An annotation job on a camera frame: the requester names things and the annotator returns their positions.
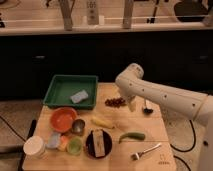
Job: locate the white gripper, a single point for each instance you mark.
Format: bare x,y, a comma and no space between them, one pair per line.
129,98

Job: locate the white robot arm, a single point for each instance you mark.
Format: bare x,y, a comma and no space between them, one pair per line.
194,105

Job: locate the black round plate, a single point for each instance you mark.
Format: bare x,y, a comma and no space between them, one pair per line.
90,145

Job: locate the brown wooden block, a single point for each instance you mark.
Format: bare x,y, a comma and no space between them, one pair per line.
98,141

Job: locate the light blue sponge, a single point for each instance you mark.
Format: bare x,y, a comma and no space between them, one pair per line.
79,96

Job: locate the silver fork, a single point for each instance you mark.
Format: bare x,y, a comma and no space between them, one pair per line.
138,155

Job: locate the green plastic tray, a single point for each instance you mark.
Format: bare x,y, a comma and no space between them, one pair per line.
63,87

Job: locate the green plastic cup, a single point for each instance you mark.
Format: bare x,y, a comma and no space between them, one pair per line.
74,146

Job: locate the orange bowl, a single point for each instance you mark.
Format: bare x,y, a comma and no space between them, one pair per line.
62,118

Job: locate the orange yellow toy piece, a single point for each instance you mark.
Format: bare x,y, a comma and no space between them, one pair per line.
63,143

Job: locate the grey blue small block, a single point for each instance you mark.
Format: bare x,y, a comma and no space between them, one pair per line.
54,140

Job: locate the white paper cup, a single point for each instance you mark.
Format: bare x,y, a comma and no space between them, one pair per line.
34,146

